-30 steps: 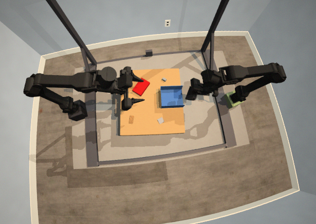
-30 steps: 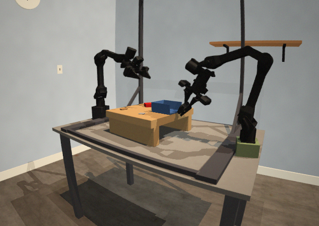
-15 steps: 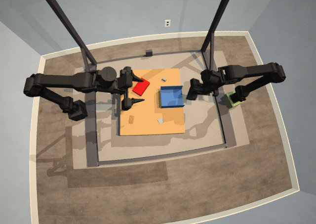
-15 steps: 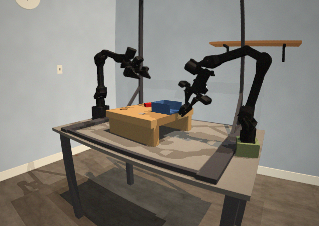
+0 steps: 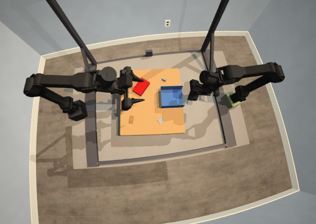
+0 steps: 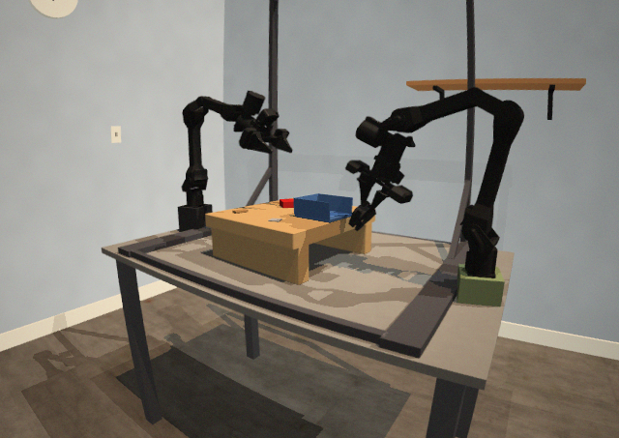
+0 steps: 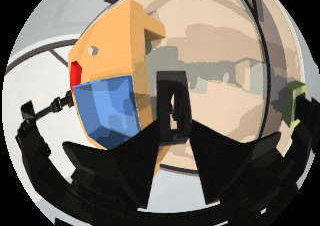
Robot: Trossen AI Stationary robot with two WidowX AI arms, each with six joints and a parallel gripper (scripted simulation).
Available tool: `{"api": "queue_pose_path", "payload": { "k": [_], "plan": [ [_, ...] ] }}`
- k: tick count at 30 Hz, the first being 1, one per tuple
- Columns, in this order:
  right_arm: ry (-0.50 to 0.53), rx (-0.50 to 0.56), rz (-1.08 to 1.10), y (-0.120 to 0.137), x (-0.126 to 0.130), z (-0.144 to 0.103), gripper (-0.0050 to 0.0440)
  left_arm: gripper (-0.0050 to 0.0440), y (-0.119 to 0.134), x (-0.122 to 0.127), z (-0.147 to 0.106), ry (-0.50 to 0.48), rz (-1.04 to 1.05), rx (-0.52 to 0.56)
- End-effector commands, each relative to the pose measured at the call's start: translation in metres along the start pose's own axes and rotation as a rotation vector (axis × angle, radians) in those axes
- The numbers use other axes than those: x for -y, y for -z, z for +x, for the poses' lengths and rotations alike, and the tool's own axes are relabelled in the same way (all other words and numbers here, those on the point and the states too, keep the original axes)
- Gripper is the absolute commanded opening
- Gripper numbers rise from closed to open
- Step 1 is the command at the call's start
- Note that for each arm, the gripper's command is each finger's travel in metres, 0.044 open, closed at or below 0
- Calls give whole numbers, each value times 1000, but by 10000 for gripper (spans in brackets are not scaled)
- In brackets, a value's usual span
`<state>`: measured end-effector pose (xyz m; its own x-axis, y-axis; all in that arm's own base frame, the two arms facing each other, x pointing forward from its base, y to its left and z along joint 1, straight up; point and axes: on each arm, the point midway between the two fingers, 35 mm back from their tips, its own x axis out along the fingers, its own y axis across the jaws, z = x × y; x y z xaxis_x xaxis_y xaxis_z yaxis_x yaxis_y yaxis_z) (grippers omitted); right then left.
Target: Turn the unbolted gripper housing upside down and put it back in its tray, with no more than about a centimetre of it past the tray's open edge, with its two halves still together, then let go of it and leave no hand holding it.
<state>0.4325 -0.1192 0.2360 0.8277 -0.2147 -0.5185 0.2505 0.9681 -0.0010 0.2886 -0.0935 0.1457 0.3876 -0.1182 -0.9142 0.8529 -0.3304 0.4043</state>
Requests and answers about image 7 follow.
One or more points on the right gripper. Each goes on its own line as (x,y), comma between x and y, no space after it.
(28,107)

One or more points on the red rectangular block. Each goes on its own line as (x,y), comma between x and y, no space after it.
(75,74)

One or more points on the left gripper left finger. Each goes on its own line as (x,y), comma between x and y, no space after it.
(132,163)

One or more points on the blue open tray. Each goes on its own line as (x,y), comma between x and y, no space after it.
(108,110)

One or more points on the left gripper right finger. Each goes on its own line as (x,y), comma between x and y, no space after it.
(220,159)

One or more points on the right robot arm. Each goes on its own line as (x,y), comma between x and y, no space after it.
(54,108)

